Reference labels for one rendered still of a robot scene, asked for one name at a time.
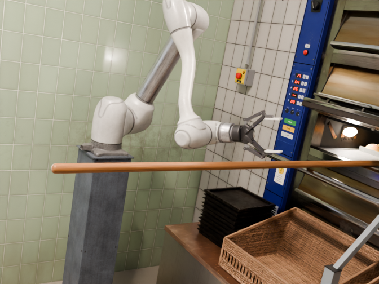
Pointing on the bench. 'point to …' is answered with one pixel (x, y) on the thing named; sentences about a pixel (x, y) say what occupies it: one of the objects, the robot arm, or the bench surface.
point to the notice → (280, 176)
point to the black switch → (316, 5)
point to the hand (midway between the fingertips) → (278, 135)
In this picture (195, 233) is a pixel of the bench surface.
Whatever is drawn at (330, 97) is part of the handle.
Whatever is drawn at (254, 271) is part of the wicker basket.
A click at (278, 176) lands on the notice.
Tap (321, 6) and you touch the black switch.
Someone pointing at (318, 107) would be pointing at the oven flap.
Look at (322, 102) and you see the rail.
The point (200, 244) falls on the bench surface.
